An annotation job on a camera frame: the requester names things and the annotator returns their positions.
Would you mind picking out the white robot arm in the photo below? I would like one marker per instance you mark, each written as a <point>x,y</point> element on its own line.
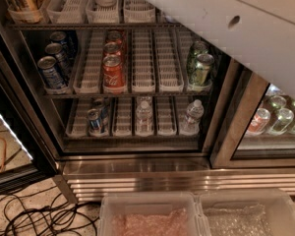
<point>260,34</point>

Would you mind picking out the stainless steel fridge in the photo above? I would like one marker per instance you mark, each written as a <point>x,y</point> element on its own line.
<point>90,166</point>

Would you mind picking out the front red coca-cola can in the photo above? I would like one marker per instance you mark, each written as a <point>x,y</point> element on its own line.
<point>113,71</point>

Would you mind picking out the red coca-cola can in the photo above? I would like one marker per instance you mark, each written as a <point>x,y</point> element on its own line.
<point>113,71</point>
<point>115,36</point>
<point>113,48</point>

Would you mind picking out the back blue can bottom shelf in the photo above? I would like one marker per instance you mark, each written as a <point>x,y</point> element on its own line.
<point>100,104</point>

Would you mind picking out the blue can shelf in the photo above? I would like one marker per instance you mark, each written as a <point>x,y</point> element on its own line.
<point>95,121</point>
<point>100,104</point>

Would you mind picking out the front blue can bottom shelf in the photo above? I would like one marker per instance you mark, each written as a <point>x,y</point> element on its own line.
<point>95,121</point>

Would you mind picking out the middle red coca-cola can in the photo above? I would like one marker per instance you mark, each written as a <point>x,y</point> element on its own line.
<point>113,48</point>

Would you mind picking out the back green can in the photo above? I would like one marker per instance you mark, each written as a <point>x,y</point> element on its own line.
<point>198,47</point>

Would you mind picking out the back red coca-cola can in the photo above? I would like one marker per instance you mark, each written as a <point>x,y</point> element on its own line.
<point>115,36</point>

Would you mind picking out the middle blue pepsi can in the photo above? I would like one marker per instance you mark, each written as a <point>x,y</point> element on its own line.
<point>57,51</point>

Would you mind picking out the blue pepsi can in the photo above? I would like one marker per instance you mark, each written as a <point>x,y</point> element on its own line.
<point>57,51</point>
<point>68,39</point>
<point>51,73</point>

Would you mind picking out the front blue pepsi can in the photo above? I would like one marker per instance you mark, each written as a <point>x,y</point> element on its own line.
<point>51,73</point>

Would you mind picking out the right glass fridge door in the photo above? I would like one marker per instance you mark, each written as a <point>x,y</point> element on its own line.
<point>233,147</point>

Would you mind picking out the red can behind glass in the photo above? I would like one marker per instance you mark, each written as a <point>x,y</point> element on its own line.
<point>259,122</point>

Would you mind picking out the back blue pepsi can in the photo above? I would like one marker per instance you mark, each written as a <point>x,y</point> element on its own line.
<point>68,39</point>

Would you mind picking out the open left fridge door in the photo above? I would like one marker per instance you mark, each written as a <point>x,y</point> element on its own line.
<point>22,161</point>

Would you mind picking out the middle water bottle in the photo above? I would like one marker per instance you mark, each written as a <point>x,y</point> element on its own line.
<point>144,119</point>

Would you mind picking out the water bottle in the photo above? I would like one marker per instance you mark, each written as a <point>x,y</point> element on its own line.
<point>192,118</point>
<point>144,119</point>

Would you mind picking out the right water bottle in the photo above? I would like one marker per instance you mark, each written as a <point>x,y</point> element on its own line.
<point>192,118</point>

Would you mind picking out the left clear plastic bin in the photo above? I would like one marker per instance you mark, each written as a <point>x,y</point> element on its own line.
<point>151,214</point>

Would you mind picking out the clear plastic bin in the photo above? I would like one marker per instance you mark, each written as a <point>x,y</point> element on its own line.
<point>253,212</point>
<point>151,214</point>

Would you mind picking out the right clear plastic bin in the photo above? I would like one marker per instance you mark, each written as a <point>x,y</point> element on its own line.
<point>253,212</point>

